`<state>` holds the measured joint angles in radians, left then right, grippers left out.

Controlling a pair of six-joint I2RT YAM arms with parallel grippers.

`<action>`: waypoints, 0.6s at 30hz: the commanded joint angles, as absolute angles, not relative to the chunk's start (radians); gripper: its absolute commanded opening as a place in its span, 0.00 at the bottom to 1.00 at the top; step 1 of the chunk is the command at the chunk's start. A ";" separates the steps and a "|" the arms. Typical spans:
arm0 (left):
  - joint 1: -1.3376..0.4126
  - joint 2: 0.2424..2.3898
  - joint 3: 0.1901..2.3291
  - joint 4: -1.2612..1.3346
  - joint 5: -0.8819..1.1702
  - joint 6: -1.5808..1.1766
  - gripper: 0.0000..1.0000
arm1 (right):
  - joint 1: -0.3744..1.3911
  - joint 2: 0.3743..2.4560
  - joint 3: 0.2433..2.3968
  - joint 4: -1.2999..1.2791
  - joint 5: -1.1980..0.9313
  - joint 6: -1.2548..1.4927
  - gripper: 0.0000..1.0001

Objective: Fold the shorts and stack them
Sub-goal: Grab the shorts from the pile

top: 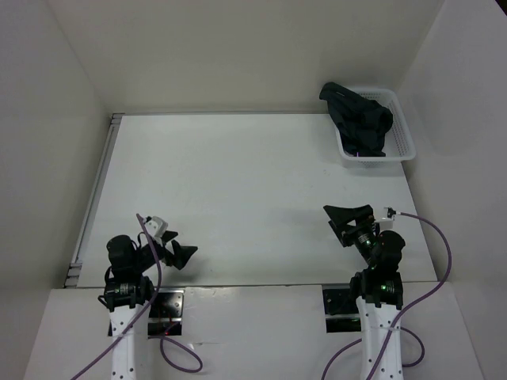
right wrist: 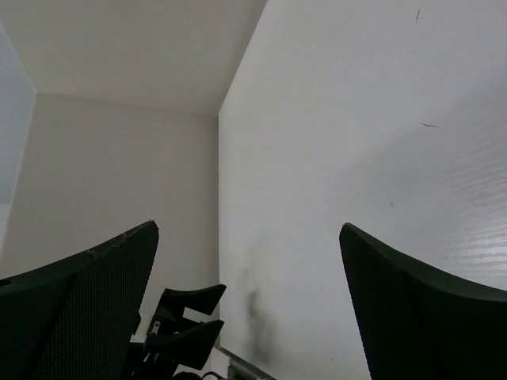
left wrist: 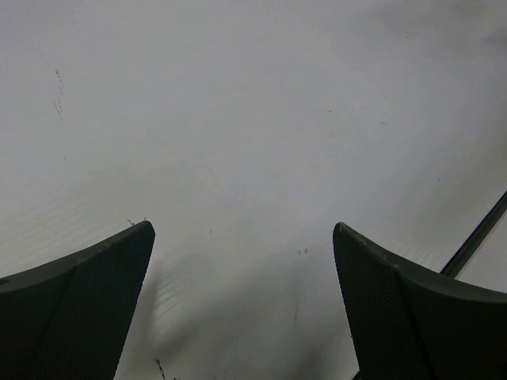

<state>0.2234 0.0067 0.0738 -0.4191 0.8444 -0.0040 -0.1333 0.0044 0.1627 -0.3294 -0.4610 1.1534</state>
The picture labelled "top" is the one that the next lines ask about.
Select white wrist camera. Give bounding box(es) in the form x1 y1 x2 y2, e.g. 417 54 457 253
373 207 397 230
143 216 168 238

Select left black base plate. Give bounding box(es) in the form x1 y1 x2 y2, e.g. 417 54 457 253
97 286 184 336

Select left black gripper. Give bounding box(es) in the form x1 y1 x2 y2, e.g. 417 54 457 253
132 230 197 272

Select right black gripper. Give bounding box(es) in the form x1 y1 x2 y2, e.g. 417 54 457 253
323 203 378 267

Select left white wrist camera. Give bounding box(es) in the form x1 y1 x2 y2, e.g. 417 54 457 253
143 216 168 238

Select dark navy shorts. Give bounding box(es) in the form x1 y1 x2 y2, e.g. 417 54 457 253
319 82 394 158

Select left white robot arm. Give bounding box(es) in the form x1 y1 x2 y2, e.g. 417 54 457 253
98 231 197 379

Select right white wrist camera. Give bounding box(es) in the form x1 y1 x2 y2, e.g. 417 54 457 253
373 207 397 230

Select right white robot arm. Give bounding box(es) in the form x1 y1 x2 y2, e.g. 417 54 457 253
323 205 406 379

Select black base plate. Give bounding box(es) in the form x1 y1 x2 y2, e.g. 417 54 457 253
97 286 184 336
322 287 361 333

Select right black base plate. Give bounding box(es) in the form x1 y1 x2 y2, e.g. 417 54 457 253
322 287 361 333

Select aluminium table edge rail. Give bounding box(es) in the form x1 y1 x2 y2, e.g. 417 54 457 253
63 113 124 288

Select white plastic basket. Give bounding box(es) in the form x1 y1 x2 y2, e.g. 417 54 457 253
335 86 417 169

